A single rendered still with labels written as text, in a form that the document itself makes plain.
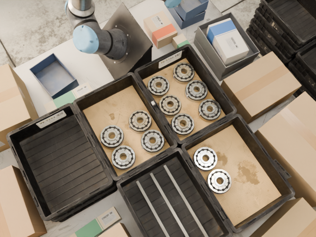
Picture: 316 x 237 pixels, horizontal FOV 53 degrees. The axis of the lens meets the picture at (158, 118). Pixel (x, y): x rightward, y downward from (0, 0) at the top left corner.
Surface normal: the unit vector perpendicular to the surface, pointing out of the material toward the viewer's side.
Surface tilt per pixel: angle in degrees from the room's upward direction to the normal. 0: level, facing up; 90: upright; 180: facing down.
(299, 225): 0
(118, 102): 0
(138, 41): 43
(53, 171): 0
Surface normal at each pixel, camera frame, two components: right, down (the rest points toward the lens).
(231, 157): 0.02, -0.34
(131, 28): -0.56, 0.09
